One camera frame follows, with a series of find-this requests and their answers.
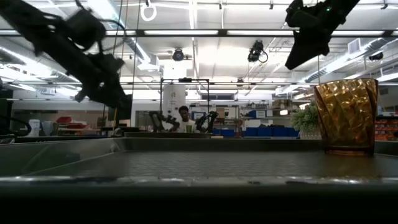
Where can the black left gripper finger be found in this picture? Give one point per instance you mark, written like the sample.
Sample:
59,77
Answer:
127,107
115,112

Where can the black ceiling camera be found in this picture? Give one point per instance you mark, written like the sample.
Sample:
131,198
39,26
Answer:
178,55
256,51

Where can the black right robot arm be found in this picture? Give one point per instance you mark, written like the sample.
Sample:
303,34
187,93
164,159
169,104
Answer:
345,9

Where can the white cylindrical column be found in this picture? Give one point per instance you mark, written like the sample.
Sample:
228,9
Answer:
174,101

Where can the black background robot arm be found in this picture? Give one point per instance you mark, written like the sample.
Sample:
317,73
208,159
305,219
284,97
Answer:
160,121
206,121

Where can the green plant in white pot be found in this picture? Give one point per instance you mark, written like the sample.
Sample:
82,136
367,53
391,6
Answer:
306,122

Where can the dark metal tray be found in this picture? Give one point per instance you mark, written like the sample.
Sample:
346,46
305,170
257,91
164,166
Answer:
199,165

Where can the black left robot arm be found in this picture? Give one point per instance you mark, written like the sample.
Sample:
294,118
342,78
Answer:
37,28

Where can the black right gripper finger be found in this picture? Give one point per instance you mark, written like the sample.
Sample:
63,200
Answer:
306,51

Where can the person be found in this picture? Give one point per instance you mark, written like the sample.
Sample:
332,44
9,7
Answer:
185,120

